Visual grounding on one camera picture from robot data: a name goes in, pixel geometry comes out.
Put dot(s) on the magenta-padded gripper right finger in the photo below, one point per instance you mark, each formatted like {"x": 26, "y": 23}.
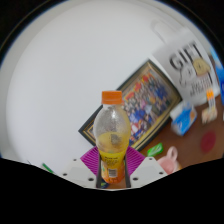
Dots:
{"x": 148, "y": 170}

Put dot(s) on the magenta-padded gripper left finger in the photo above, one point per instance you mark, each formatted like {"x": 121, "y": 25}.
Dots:
{"x": 78, "y": 171}

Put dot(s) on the orange drink bottle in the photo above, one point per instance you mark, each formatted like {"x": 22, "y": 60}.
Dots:
{"x": 111, "y": 133}

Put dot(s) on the pink printed mug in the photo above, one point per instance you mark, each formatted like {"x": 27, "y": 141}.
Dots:
{"x": 168, "y": 163}

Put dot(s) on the small green pack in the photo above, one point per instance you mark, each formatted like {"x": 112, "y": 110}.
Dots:
{"x": 155, "y": 150}

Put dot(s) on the blue tissue pack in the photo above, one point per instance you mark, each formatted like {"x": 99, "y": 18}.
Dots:
{"x": 183, "y": 120}

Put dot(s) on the framed group photo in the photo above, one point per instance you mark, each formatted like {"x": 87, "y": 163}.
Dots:
{"x": 146, "y": 100}

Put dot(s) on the beige snack packet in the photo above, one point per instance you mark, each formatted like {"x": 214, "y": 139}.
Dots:
{"x": 209, "y": 115}

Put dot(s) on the puzzle cube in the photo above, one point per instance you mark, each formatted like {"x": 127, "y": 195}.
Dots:
{"x": 210, "y": 98}

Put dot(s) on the white printed gift bag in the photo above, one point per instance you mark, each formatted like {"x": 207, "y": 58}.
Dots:
{"x": 186, "y": 66}

